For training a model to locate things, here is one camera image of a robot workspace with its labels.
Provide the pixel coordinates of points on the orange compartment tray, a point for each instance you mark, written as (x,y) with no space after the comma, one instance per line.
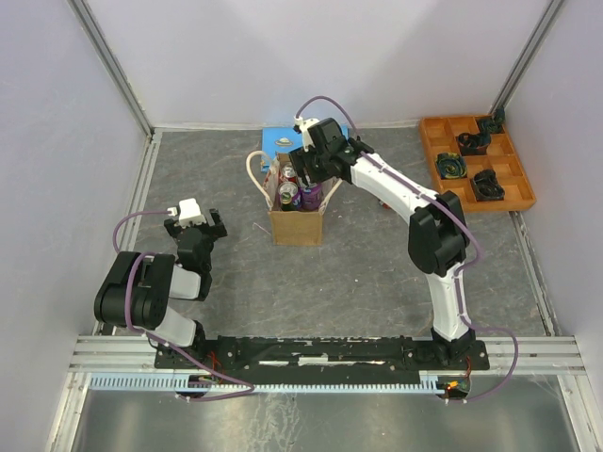
(439,135)

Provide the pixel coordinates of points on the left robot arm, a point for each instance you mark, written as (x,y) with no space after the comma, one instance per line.
(137,289)

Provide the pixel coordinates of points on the aluminium frame rail front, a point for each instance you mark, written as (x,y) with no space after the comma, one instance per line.
(537,355)

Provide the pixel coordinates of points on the teal rolled sock corner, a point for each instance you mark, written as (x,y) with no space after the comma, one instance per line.
(494,123)

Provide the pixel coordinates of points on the burlap canvas bag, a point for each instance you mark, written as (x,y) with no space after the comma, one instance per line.
(290,228)

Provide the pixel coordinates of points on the black rolled sock lower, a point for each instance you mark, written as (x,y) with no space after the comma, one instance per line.
(486,187)

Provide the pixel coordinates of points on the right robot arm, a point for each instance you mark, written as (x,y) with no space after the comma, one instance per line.
(437,235)

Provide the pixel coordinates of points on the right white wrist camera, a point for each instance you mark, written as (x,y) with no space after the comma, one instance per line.
(301,127)

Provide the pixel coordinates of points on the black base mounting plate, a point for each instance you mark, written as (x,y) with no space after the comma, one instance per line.
(322,361)

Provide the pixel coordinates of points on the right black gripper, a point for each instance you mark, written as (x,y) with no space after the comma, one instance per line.
(301,160)

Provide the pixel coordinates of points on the purple soda can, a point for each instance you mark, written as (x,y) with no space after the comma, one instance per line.
(311,197)

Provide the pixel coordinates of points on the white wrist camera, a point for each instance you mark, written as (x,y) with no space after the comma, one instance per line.
(187,213)
(301,127)

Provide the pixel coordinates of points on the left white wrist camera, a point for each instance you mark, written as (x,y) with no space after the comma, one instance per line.
(187,213)

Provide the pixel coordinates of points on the black rolled sock upper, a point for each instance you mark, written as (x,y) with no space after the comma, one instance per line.
(473,144)

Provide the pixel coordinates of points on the green topped dark can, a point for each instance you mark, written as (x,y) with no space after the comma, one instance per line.
(289,196)

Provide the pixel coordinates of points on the blue yellow rolled sock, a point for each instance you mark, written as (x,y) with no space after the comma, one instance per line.
(451,166)

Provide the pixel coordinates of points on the black rolled sock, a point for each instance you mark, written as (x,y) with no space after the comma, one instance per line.
(486,187)
(473,144)

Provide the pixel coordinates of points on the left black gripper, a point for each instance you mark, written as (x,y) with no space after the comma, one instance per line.
(215,231)

